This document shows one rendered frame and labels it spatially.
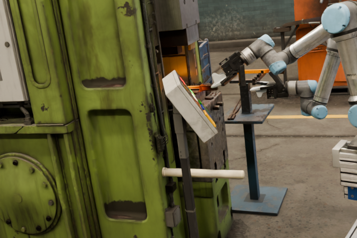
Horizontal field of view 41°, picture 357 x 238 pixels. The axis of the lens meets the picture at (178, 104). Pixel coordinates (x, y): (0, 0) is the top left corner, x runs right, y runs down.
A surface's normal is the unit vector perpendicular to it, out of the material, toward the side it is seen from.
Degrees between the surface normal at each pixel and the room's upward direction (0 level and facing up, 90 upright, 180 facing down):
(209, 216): 90
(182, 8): 90
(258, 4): 88
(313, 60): 90
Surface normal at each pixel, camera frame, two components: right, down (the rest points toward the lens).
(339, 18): -0.72, 0.14
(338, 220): -0.12, -0.96
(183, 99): 0.08, 0.25
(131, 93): -0.35, 0.29
